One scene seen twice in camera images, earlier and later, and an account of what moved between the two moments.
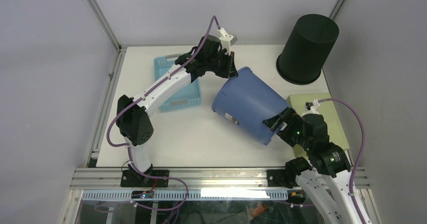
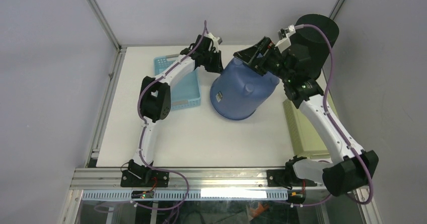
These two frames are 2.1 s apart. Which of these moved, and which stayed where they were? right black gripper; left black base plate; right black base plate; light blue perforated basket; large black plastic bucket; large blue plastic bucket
Moved: right black gripper; large blue plastic bucket
Stayed: left black base plate; light blue perforated basket; large black plastic bucket; right black base plate
